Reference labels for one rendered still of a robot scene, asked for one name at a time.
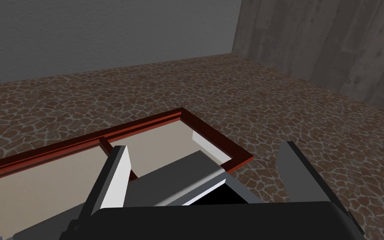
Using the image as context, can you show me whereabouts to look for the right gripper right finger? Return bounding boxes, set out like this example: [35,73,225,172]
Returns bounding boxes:
[276,141,350,214]

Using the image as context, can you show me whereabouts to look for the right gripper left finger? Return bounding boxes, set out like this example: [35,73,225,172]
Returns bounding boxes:
[78,145,132,221]

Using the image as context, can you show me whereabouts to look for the grey box with dark opening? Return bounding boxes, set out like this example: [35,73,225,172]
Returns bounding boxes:
[12,150,265,240]

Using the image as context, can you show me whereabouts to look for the red-brown framed beige cabinet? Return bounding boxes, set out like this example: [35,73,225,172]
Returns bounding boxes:
[0,107,254,240]

